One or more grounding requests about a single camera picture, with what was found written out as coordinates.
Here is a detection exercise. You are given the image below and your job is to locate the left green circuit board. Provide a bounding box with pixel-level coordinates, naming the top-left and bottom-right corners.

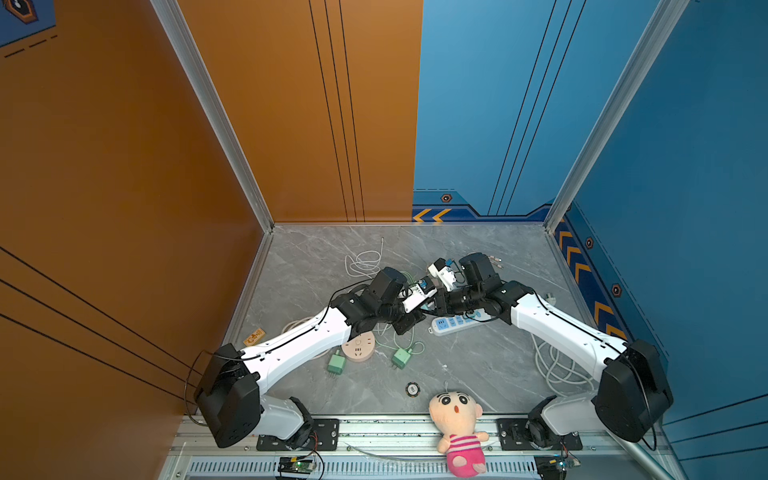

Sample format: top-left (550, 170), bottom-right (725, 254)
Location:
top-left (276, 457), bottom-right (317, 479)

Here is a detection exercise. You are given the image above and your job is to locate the white power strip cord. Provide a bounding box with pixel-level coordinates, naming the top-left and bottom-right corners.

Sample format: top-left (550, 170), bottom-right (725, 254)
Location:
top-left (530, 332), bottom-right (601, 400)

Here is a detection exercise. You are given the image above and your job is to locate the round pink power socket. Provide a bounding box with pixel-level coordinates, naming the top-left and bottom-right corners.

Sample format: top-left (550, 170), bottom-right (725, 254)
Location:
top-left (341, 332), bottom-right (376, 363)

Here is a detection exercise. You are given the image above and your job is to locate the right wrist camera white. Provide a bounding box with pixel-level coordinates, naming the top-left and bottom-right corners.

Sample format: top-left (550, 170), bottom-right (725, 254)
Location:
top-left (427, 258), bottom-right (459, 291)

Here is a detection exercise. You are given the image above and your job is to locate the light green charger middle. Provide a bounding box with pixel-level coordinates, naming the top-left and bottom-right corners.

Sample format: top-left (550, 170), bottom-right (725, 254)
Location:
top-left (391, 348), bottom-right (412, 369)

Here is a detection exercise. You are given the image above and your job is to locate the light green charger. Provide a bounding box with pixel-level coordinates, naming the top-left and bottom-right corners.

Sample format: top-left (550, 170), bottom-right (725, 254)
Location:
top-left (327, 351), bottom-right (347, 375)
top-left (391, 348), bottom-right (412, 369)

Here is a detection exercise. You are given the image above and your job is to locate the white usb cable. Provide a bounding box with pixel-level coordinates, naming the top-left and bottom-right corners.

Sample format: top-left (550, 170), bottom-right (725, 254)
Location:
top-left (343, 236), bottom-right (386, 280)

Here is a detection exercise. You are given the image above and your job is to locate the plush doll pink dress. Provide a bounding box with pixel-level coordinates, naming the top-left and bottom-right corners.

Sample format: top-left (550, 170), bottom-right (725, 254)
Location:
top-left (429, 391), bottom-right (489, 478)

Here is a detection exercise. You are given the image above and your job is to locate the right green circuit board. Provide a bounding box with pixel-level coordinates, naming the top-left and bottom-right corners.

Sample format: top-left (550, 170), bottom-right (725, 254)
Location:
top-left (534, 456), bottom-right (581, 480)

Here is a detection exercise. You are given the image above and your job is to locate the green circuit board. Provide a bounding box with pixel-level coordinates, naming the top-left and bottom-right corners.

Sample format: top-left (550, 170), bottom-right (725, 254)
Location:
top-left (534, 456), bottom-right (581, 480)
top-left (276, 457), bottom-right (317, 479)

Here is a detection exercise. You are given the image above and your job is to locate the black poker chip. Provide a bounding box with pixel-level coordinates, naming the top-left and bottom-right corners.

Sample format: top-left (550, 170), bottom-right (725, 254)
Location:
top-left (406, 382), bottom-right (420, 397)

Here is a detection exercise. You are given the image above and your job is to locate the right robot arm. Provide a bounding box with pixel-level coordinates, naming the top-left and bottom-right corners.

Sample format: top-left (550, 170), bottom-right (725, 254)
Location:
top-left (427, 253), bottom-right (674, 447)

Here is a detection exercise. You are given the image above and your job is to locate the aluminium front rail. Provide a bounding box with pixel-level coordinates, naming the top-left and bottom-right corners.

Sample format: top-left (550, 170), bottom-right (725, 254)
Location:
top-left (159, 414), bottom-right (686, 479)

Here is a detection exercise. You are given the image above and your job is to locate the white blue power strip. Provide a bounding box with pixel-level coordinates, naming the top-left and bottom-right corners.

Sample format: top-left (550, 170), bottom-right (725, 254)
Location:
top-left (429, 309), bottom-right (493, 337)

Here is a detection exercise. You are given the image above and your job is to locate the small wooden block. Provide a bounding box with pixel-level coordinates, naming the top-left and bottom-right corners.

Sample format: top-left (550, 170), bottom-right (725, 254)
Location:
top-left (243, 328), bottom-right (266, 347)

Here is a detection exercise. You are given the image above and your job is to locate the light green charger left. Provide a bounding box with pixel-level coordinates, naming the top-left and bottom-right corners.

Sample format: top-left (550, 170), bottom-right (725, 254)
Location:
top-left (327, 351), bottom-right (347, 375)

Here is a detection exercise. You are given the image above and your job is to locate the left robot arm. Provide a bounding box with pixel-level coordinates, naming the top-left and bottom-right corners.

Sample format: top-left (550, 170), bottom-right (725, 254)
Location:
top-left (193, 267), bottom-right (437, 448)

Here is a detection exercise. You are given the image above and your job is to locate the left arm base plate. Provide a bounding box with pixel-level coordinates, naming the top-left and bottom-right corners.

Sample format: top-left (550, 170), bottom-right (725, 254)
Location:
top-left (256, 418), bottom-right (339, 452)

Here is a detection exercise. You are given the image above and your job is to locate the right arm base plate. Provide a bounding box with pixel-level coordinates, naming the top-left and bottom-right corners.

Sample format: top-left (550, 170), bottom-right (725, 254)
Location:
top-left (496, 417), bottom-right (583, 451)

